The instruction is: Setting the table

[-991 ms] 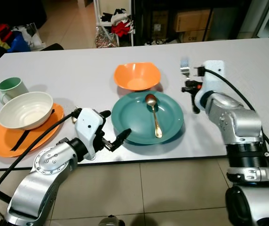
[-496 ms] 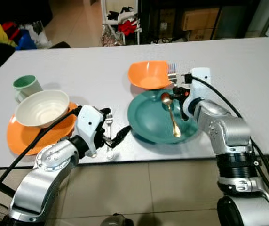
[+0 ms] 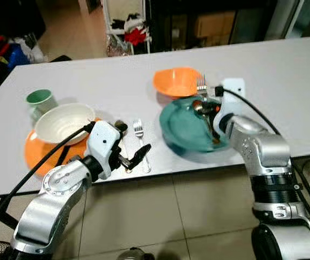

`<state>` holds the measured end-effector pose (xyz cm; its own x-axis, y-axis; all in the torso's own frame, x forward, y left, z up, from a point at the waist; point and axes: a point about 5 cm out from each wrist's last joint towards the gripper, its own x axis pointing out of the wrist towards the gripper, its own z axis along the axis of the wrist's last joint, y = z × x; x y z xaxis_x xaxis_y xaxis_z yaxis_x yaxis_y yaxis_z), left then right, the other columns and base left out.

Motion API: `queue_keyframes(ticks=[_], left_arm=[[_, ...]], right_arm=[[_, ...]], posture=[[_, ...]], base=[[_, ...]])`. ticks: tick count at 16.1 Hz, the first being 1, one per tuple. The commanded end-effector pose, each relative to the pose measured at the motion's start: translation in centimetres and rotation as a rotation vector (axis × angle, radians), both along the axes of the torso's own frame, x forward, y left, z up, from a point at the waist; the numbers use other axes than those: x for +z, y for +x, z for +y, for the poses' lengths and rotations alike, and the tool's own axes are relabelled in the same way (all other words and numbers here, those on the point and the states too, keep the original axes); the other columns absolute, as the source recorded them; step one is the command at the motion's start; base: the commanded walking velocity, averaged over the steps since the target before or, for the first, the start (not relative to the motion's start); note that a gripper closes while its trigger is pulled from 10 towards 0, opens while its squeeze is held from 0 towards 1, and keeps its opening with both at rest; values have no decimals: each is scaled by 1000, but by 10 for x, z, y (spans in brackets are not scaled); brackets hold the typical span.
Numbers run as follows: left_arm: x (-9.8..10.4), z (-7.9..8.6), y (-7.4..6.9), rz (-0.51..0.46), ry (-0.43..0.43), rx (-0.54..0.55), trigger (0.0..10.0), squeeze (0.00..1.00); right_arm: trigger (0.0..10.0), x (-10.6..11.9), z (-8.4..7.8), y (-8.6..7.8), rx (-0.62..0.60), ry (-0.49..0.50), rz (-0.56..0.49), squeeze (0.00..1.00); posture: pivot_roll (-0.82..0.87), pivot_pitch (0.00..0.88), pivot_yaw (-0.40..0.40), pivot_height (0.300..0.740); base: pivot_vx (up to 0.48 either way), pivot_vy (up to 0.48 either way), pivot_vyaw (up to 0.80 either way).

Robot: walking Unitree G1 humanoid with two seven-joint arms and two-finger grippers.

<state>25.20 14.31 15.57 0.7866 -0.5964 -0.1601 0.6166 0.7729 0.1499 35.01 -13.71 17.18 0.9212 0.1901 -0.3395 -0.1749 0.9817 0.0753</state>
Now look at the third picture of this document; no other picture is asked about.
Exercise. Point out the blue bin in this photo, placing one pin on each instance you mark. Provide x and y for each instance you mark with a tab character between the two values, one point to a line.
18	57

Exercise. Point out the cardboard box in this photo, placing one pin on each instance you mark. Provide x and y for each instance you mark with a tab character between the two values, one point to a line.
214	26

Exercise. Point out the gold spoon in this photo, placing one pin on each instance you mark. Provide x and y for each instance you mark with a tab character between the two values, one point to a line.
127	169

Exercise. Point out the orange plate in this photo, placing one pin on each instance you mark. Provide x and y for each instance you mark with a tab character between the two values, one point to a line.
41	154

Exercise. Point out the grey robot foot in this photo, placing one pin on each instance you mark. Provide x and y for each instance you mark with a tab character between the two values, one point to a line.
136	254

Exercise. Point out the green cup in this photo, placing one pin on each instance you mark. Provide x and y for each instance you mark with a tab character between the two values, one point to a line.
40	103

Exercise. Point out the white bowl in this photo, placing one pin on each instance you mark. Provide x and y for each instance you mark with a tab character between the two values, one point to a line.
63	122

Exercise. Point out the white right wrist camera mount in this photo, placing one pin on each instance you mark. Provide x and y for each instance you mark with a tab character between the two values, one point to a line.
232	97

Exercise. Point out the white clothes rack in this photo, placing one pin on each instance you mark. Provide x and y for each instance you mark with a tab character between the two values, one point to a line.
109	27

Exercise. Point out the teal plate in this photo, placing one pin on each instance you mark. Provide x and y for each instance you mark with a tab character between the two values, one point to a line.
185	130

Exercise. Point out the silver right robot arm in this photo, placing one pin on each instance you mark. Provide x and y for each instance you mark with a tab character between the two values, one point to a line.
269	157

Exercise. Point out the orange bowl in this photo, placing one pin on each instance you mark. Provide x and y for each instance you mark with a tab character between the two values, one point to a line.
175	81

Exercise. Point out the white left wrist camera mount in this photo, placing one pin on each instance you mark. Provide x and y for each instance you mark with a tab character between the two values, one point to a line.
103	143

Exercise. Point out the red cloth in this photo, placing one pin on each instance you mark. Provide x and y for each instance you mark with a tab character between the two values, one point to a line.
136	37

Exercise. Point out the dark glass cabinet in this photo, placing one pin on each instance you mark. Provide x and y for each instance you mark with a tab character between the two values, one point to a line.
176	21

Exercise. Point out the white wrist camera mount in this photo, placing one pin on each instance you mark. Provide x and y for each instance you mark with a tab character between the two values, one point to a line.
232	97
103	143

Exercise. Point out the silver fork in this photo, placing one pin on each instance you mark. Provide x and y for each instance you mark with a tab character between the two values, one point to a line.
201	85
139	129

